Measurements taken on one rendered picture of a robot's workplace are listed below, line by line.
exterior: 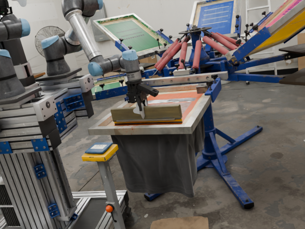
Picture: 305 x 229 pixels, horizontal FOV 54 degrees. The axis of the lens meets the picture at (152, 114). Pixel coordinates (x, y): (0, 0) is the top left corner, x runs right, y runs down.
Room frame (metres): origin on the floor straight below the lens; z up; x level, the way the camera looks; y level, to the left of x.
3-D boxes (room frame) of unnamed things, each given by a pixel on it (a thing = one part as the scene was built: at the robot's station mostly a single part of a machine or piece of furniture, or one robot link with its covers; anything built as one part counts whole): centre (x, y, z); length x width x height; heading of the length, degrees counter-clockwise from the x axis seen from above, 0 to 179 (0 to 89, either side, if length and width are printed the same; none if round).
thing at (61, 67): (2.00, 0.55, 1.31); 0.15 x 0.15 x 0.10
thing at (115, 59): (1.63, 0.13, 1.30); 0.11 x 0.11 x 0.08; 37
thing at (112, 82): (2.66, 0.39, 1.05); 1.08 x 0.61 x 0.23; 95
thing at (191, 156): (1.65, -0.23, 0.74); 0.46 x 0.04 x 0.42; 155
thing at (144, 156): (1.52, 0.06, 0.74); 0.45 x 0.03 x 0.43; 65
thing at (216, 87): (1.88, -0.42, 0.97); 0.30 x 0.05 x 0.07; 155
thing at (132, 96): (1.56, 0.06, 1.15); 0.09 x 0.08 x 0.12; 65
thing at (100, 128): (1.78, -0.07, 0.97); 0.79 x 0.58 x 0.04; 155
